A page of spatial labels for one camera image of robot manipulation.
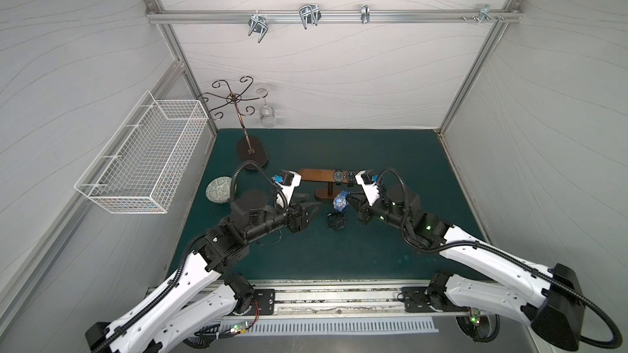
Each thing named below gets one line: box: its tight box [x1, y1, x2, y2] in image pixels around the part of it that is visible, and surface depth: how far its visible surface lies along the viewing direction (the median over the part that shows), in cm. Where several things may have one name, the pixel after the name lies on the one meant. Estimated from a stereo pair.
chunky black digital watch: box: [327, 211, 347, 231], surface depth 89 cm
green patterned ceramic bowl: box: [205, 175, 233, 205], surface depth 99 cm
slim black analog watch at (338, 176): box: [333, 168, 346, 186], surface depth 88 cm
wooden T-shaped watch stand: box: [298, 169, 348, 200], surface depth 88 cm
